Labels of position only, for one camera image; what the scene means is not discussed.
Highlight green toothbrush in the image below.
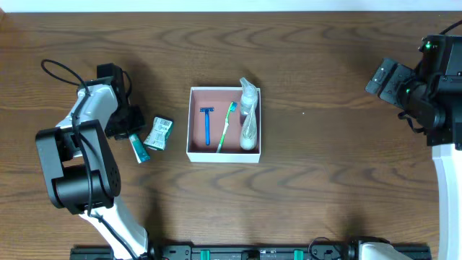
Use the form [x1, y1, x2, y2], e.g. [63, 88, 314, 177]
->
[216, 101, 237, 153]

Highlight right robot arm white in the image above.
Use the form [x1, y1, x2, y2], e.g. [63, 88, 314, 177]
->
[365, 32, 461, 259]

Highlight blue disposable razor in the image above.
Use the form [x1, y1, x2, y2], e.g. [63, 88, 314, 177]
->
[200, 107, 214, 146]

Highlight white lotion tube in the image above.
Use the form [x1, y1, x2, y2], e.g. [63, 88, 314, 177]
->
[240, 104, 258, 150]

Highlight white box with pink interior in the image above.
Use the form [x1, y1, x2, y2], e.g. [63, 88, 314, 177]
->
[186, 87, 262, 163]

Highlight clear spray bottle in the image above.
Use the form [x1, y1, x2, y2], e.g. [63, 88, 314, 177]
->
[240, 77, 258, 116]

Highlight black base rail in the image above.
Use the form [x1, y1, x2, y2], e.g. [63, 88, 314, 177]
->
[69, 244, 432, 260]

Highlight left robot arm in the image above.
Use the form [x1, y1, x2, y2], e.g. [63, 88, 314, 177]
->
[35, 76, 154, 259]

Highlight Colgate toothpaste tube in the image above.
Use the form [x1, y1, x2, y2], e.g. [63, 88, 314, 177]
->
[129, 134, 150, 164]

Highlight green white soap packet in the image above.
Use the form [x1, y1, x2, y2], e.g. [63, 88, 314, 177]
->
[144, 116, 174, 150]

